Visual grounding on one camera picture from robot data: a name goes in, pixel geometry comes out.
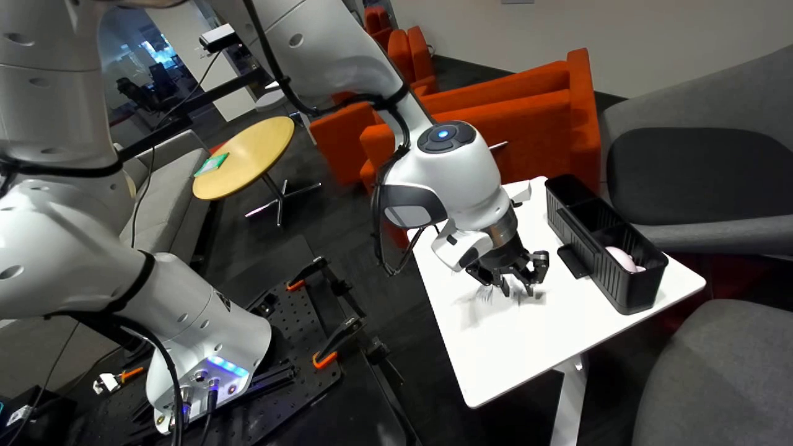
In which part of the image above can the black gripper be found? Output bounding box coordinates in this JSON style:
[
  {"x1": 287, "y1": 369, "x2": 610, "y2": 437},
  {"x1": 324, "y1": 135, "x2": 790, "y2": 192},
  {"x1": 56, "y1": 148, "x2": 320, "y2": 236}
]
[{"x1": 465, "y1": 230, "x2": 556, "y2": 305}]

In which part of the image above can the white plastic knife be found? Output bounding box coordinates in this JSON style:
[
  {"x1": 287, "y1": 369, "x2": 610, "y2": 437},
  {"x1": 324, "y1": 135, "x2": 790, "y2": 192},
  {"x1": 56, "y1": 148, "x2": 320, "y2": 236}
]
[{"x1": 497, "y1": 276, "x2": 532, "y2": 302}]

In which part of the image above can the black cutlery organizer box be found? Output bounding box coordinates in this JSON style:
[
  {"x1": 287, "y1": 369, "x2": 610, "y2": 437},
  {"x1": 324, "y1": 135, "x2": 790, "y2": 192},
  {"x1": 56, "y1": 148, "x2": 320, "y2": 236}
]
[{"x1": 542, "y1": 172, "x2": 672, "y2": 318}]

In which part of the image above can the white plastic cutlery piece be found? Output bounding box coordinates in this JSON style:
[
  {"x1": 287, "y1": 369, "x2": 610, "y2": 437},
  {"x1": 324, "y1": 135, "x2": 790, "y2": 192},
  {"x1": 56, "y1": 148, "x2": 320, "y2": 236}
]
[{"x1": 605, "y1": 244, "x2": 652, "y2": 276}]

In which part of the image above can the orange upholstered sofa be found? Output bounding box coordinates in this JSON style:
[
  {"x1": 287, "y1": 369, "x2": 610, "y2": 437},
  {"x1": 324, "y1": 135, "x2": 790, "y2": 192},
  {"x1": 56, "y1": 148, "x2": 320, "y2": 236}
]
[{"x1": 356, "y1": 48, "x2": 603, "y2": 205}]

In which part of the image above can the grey armchair with dark cushion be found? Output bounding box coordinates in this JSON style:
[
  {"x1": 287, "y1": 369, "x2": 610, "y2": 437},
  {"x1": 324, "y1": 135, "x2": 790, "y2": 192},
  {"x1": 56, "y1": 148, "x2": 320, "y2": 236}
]
[{"x1": 597, "y1": 44, "x2": 793, "y2": 261}]

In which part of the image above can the orange upholstered armchair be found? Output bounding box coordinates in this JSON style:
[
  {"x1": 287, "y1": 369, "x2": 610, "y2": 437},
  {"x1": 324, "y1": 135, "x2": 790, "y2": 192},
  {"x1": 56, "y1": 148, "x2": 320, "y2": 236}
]
[
  {"x1": 307, "y1": 96, "x2": 392, "y2": 192},
  {"x1": 362, "y1": 2, "x2": 440, "y2": 94}
]

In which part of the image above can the grey upholstered chair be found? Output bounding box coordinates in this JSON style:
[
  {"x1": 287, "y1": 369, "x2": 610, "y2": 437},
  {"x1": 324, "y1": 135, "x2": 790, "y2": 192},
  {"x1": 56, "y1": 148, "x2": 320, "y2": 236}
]
[{"x1": 630, "y1": 295, "x2": 793, "y2": 446}]

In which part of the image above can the yellow round side table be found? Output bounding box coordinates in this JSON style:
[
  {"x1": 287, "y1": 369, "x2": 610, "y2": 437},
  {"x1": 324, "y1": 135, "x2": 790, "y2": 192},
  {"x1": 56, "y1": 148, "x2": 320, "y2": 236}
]
[{"x1": 191, "y1": 115, "x2": 326, "y2": 230}]

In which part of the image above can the green card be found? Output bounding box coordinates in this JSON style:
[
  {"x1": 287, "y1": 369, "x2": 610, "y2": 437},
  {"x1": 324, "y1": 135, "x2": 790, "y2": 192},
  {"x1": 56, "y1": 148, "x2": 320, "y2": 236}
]
[{"x1": 193, "y1": 146, "x2": 232, "y2": 179}]

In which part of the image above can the light grey lounge chair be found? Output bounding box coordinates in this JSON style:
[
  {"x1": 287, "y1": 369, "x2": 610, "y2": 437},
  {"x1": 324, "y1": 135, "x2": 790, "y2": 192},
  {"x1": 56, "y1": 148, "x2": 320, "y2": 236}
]
[{"x1": 122, "y1": 135, "x2": 214, "y2": 258}]

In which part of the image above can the black boom rod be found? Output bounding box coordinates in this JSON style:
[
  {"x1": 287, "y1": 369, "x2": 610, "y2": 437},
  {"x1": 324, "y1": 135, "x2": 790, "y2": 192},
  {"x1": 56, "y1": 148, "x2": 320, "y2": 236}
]
[{"x1": 115, "y1": 65, "x2": 274, "y2": 163}]

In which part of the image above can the small white connector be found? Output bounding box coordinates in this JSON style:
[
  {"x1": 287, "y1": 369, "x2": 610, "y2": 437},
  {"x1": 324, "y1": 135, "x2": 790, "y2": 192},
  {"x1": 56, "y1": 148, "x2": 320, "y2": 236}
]
[{"x1": 90, "y1": 367, "x2": 148, "y2": 396}]

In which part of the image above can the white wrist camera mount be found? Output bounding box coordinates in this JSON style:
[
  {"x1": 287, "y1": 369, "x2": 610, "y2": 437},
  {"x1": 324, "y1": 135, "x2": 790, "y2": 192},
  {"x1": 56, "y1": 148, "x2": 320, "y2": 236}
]
[{"x1": 428, "y1": 223, "x2": 490, "y2": 274}]

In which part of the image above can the white table pedestal base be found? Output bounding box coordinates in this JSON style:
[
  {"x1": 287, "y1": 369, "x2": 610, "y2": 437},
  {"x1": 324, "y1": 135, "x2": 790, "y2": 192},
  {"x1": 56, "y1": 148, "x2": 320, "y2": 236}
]
[{"x1": 548, "y1": 355, "x2": 590, "y2": 446}]

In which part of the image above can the orange handled black clamp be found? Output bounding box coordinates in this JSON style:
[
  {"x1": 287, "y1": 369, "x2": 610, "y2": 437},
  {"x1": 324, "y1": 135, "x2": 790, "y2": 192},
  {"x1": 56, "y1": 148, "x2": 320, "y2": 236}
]
[
  {"x1": 310, "y1": 316, "x2": 392, "y2": 375},
  {"x1": 283, "y1": 253, "x2": 349, "y2": 298}
]

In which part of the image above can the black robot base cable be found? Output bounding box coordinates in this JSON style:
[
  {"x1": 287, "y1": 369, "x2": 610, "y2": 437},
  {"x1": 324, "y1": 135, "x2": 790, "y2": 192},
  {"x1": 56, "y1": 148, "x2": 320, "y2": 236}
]
[{"x1": 76, "y1": 313, "x2": 191, "y2": 446}]

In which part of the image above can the small mounted camera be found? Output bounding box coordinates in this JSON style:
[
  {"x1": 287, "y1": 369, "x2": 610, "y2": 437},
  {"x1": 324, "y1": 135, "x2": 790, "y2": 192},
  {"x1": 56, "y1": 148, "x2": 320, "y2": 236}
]
[{"x1": 196, "y1": 23, "x2": 241, "y2": 56}]

